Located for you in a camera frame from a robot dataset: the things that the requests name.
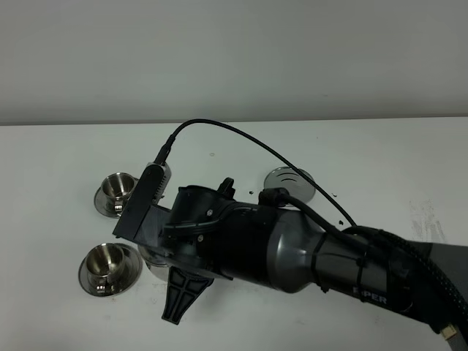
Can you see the far stainless steel saucer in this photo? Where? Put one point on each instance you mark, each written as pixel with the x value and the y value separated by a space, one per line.
pixel 99 204

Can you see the stainless steel saucer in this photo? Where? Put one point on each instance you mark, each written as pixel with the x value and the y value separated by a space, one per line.
pixel 131 273
pixel 99 204

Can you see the near stainless steel saucer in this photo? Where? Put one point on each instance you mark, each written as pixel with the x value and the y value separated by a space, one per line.
pixel 131 273

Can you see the stainless steel teapot coaster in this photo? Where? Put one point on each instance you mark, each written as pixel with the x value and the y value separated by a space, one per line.
pixel 286 177

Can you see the near stainless steel teacup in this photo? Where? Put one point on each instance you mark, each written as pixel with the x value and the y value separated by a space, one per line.
pixel 104 266

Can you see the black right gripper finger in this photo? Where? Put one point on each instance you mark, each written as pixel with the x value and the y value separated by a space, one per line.
pixel 183 289

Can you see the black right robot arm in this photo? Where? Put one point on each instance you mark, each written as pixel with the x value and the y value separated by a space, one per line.
pixel 279 242

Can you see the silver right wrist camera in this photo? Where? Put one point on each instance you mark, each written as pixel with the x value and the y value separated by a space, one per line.
pixel 149 189

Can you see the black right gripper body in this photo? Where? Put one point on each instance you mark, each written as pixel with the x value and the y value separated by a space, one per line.
pixel 178 251

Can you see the far stainless steel teacup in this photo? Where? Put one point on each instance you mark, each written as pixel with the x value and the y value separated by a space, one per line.
pixel 117 189

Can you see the stainless steel teacup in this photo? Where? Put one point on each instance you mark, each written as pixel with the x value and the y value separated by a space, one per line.
pixel 117 189
pixel 104 266

